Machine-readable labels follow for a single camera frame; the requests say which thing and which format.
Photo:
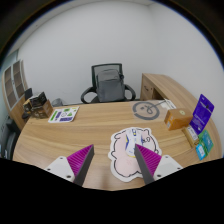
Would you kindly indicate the purple product package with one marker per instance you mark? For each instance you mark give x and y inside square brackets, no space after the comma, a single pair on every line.
[202,115]

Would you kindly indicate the narrow brown box, white label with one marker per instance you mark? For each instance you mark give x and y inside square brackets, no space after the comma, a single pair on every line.
[191,135]

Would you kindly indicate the wooden side desk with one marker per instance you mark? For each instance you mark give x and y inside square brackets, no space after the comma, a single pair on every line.
[166,87]

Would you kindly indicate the orange-brown cardboard box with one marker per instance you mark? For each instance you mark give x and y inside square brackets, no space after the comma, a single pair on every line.
[177,120]

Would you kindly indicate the small brown cardboard box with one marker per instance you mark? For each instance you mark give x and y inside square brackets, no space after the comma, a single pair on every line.
[27,106]

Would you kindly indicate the green and blue card pack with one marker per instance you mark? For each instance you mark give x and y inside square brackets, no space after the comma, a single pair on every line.
[204,145]

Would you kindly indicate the large brown cardboard box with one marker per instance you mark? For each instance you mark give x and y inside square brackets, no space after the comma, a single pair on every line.
[44,110]

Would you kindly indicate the black mesh office chair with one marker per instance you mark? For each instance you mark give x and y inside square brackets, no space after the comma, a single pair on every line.
[106,66]

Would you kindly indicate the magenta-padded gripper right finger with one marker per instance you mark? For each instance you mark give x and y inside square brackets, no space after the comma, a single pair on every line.
[166,166]

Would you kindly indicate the black plastic crate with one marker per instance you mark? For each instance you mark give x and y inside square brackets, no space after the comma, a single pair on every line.
[38,98]

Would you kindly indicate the wooden shelf cabinet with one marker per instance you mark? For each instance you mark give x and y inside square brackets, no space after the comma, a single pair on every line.
[13,86]

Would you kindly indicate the grey backpack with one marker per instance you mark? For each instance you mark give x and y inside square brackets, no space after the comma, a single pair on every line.
[110,86]

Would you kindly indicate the black leather chair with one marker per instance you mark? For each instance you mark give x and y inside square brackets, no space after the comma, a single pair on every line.
[7,140]

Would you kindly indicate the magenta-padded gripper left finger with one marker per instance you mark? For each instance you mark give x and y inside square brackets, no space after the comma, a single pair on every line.
[60,167]

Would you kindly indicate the black swivel chair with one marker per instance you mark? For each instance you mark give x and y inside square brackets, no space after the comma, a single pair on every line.
[28,94]

